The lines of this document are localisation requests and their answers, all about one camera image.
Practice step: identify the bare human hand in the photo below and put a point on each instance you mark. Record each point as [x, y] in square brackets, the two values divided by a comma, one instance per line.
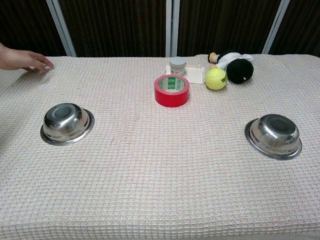
[17, 58]

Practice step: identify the stainless steel bowl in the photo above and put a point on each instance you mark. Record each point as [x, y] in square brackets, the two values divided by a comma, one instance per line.
[66, 126]
[275, 138]

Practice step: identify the red tape roll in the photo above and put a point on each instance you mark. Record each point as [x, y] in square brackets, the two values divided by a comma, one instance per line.
[171, 98]

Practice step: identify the grey lidded jar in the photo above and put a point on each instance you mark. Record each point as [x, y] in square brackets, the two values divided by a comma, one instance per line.
[178, 66]

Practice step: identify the white open box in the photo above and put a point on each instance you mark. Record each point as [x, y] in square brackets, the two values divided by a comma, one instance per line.
[196, 75]

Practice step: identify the beige waffle-weave tablecloth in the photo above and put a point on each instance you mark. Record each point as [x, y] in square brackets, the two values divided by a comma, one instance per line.
[160, 170]

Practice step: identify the yellow tennis ball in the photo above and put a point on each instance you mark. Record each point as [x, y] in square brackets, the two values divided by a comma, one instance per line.
[215, 80]

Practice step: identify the black and white plush toy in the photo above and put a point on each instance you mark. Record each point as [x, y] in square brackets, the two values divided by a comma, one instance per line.
[240, 70]

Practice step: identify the aluminium frame post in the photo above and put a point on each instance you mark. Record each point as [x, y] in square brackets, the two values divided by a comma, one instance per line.
[61, 27]
[275, 27]
[172, 27]

